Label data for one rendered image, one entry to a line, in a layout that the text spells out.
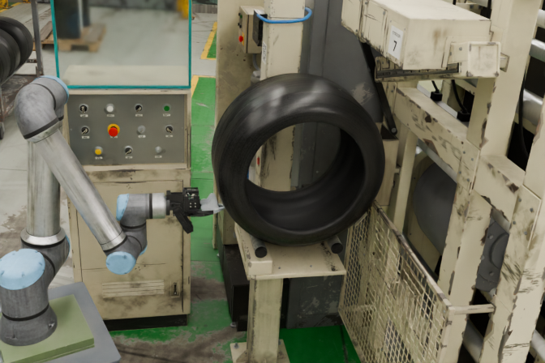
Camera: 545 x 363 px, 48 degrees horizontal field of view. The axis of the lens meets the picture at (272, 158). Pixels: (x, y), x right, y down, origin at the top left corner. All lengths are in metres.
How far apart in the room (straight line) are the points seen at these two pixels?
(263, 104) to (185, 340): 1.57
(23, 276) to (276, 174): 1.01
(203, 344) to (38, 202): 1.30
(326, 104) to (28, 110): 0.91
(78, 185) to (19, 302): 0.45
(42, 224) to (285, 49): 1.06
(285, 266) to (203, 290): 1.29
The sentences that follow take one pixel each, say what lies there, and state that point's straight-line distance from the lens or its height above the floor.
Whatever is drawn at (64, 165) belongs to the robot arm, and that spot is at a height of 1.26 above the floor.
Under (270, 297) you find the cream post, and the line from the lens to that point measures 2.78.
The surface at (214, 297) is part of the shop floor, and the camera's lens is 3.47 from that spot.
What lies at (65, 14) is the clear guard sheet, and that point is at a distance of 2.63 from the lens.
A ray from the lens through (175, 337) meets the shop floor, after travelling 3.22.
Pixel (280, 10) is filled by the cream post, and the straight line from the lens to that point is 2.26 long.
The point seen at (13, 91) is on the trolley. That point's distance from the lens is 6.26.
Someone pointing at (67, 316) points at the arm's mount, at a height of 0.64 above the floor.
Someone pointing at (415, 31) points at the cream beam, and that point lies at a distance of 1.74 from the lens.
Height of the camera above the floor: 2.08
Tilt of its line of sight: 24 degrees down
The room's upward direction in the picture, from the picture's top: 4 degrees clockwise
